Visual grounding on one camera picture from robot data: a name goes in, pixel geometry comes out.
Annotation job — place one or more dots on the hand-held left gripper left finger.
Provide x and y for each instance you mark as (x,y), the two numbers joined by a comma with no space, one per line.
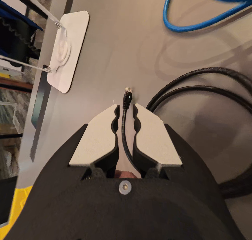
(96,141)

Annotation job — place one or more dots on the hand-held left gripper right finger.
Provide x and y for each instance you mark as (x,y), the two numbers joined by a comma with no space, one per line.
(157,143)

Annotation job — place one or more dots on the yellow plastic bin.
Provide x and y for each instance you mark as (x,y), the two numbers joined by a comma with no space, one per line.
(17,204)

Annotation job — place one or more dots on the black tape strip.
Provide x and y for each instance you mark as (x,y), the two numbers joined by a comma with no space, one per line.
(35,145)

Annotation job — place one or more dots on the brown wooden bench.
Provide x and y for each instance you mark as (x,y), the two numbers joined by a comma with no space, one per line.
(15,83)

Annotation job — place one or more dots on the clear acrylic stand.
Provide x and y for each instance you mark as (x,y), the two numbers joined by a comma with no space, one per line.
(63,47)

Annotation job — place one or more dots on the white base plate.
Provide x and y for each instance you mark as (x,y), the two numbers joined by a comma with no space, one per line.
(78,37)

